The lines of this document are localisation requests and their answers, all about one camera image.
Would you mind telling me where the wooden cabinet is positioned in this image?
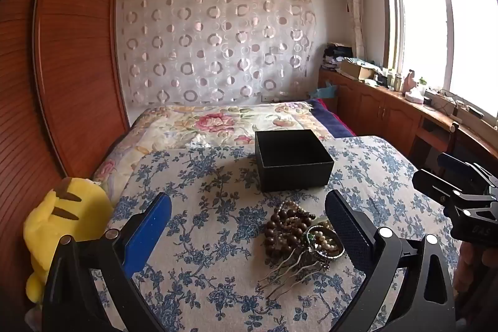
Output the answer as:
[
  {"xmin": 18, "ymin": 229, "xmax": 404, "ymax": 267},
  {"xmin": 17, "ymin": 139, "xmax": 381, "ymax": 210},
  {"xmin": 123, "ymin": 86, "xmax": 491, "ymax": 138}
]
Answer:
[{"xmin": 318, "ymin": 68, "xmax": 498, "ymax": 177}]

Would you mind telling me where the white window curtain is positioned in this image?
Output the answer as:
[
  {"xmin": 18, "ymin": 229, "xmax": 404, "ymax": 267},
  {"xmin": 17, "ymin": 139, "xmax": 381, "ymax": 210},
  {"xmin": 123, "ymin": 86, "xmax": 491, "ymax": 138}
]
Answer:
[{"xmin": 338, "ymin": 0, "xmax": 368, "ymax": 60}]

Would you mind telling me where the cardboard box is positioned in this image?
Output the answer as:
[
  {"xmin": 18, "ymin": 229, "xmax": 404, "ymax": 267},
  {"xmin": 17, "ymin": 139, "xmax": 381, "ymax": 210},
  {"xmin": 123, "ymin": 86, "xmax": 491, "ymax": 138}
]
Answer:
[{"xmin": 339, "ymin": 59, "xmax": 376, "ymax": 81}]

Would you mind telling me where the navy blanket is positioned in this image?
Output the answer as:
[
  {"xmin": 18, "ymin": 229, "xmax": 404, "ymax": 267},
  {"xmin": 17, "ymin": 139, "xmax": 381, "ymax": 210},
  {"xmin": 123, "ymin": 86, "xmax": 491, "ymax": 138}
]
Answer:
[{"xmin": 309, "ymin": 99, "xmax": 356, "ymax": 140}]

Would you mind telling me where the window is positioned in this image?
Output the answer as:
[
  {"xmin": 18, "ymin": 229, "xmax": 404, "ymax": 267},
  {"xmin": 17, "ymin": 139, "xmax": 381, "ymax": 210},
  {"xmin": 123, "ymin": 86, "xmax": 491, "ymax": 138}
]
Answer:
[{"xmin": 379, "ymin": 0, "xmax": 498, "ymax": 123}]

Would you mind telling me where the light brown bead string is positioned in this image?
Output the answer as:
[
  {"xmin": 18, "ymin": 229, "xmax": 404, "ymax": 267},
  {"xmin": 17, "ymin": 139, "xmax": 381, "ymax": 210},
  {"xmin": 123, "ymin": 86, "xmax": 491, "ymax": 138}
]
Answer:
[{"xmin": 277, "ymin": 200, "xmax": 312, "ymax": 224}]

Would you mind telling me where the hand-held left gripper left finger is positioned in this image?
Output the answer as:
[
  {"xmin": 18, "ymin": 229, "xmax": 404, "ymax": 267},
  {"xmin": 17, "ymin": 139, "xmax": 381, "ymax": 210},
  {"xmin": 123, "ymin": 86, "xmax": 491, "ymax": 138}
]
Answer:
[{"xmin": 42, "ymin": 193, "xmax": 172, "ymax": 332}]

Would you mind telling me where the silver hair comb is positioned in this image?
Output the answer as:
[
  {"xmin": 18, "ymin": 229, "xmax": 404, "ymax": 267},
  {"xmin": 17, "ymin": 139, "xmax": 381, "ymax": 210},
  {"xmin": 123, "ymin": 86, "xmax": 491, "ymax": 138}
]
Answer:
[{"xmin": 256, "ymin": 252, "xmax": 331, "ymax": 294}]

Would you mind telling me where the pile of clothes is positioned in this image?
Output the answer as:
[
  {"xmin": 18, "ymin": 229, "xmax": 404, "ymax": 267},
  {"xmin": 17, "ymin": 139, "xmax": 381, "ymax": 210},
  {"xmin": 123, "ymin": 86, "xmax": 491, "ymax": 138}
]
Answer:
[{"xmin": 322, "ymin": 42, "xmax": 355, "ymax": 70}]

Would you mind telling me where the blue floral cloth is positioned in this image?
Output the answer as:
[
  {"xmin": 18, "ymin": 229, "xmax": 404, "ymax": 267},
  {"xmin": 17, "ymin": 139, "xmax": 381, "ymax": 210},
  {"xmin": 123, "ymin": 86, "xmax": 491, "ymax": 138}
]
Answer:
[{"xmin": 87, "ymin": 135, "xmax": 462, "ymax": 332}]

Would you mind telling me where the person's right hand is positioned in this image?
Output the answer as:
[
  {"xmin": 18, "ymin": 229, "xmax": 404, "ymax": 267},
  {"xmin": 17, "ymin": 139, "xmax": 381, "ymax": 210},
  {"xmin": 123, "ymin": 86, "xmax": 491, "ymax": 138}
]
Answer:
[{"xmin": 457, "ymin": 241, "xmax": 498, "ymax": 294}]

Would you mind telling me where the floral quilt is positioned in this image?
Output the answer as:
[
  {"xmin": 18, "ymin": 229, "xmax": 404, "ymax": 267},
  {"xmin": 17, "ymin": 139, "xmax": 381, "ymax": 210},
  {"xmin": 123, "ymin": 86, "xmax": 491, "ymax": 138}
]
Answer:
[{"xmin": 91, "ymin": 101, "xmax": 335, "ymax": 196}]

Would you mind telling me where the black square box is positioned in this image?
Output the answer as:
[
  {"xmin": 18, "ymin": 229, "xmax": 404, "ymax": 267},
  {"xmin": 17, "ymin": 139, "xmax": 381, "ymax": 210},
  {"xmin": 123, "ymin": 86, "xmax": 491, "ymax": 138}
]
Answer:
[{"xmin": 255, "ymin": 129, "xmax": 335, "ymax": 193}]

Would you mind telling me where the pink bottle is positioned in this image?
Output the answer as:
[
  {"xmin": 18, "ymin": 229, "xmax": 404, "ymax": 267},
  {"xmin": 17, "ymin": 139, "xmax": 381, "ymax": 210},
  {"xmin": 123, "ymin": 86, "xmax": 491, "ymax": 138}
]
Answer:
[{"xmin": 402, "ymin": 69, "xmax": 417, "ymax": 93}]

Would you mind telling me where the pale green bangle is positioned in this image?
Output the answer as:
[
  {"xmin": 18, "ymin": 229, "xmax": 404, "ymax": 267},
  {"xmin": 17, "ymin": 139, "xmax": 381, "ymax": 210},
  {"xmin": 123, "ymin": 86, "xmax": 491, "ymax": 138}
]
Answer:
[{"xmin": 306, "ymin": 225, "xmax": 346, "ymax": 260}]

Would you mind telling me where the pearl bracelet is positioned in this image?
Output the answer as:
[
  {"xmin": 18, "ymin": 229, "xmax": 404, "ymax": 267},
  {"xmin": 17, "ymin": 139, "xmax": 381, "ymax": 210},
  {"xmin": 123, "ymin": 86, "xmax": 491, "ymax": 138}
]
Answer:
[{"xmin": 313, "ymin": 229, "xmax": 341, "ymax": 253}]

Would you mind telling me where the wooden chair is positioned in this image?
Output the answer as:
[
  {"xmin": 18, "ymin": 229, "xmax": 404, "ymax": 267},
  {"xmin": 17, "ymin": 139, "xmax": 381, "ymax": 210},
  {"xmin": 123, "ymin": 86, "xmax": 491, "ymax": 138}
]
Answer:
[{"xmin": 414, "ymin": 121, "xmax": 460, "ymax": 167}]

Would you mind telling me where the circle patterned wall curtain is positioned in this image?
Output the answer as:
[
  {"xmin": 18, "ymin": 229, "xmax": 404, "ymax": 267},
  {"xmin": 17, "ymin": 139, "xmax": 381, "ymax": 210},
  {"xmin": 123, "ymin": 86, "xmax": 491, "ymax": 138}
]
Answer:
[{"xmin": 117, "ymin": 0, "xmax": 317, "ymax": 107}]

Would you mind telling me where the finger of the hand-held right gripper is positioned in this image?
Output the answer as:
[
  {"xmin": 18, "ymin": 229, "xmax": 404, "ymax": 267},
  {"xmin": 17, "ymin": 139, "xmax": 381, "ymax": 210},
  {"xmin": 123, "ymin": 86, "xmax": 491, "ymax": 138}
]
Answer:
[
  {"xmin": 412, "ymin": 169, "xmax": 488, "ymax": 207},
  {"xmin": 437, "ymin": 152, "xmax": 498, "ymax": 197}
]

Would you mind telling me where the teal bag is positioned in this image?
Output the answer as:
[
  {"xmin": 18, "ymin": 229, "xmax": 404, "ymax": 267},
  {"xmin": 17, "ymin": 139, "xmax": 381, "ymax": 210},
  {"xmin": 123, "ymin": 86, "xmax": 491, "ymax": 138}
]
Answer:
[{"xmin": 317, "ymin": 81, "xmax": 337, "ymax": 99}]

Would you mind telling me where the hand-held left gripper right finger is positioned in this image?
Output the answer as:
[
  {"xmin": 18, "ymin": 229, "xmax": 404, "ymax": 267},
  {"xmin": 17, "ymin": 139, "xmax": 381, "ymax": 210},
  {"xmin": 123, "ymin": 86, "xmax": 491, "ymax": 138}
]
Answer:
[{"xmin": 324, "ymin": 189, "xmax": 456, "ymax": 332}]

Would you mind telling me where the yellow plush toy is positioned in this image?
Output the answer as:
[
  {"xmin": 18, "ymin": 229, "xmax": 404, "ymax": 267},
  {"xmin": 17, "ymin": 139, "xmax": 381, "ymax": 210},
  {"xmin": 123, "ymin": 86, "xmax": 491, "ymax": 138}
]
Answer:
[{"xmin": 22, "ymin": 176, "xmax": 114, "ymax": 303}]

